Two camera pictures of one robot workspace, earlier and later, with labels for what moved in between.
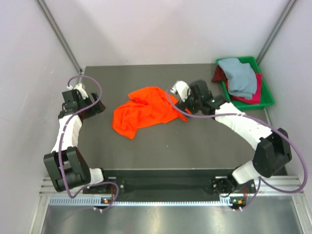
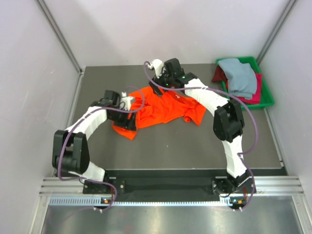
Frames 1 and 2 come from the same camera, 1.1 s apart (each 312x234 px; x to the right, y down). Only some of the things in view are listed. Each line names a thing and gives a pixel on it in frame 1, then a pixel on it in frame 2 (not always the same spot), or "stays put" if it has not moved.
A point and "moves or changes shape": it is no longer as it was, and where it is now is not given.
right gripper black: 184,105 -> 155,89
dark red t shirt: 219,75 stays put
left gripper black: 95,109 -> 127,124
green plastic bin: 266,98 stays put
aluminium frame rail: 282,186 stays put
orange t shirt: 147,107 moves or changes shape
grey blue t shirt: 242,78 stays put
